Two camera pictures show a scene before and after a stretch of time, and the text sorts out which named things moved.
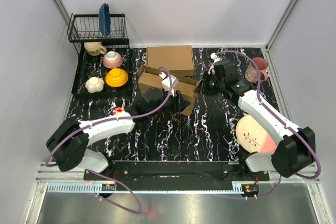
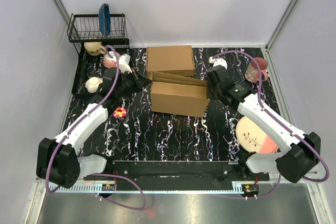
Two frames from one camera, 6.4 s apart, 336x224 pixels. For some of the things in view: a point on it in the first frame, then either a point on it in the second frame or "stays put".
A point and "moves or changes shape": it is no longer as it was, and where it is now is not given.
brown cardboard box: x=150 y=77 moves or changes shape
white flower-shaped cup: x=94 y=84 stays put
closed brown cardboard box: x=178 y=60 stays put
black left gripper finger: x=180 y=103 → x=141 y=82
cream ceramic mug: x=94 y=48 stays put
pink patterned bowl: x=112 y=60 stays put
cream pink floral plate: x=253 y=136 stays put
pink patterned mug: x=251 y=73 stays put
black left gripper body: x=169 y=104 → x=128 y=85
